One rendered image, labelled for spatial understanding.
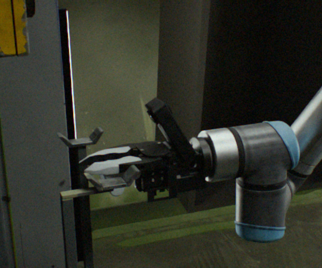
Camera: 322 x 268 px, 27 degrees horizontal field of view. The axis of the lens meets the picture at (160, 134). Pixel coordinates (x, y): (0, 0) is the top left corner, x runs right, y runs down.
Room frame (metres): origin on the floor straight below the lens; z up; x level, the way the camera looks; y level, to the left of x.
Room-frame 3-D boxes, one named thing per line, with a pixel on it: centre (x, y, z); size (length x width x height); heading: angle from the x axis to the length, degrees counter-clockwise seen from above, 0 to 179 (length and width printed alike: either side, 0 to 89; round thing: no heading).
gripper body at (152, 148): (1.05, -0.01, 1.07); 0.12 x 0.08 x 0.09; 109
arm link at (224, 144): (1.08, -0.09, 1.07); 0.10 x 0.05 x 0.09; 19
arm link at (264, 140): (1.11, -0.17, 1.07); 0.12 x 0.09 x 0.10; 109
